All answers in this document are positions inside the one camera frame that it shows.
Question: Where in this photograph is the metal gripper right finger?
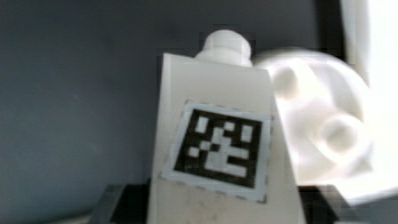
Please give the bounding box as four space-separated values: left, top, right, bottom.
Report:
298 185 355 224

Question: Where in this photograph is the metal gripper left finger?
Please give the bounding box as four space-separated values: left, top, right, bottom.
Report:
87 184 149 224

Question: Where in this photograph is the white stool leg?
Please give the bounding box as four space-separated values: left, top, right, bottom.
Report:
147 30 306 224

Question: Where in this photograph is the white round stool seat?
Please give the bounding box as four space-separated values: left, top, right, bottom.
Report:
254 48 373 185

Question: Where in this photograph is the white right rail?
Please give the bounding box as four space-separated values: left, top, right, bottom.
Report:
339 0 398 98

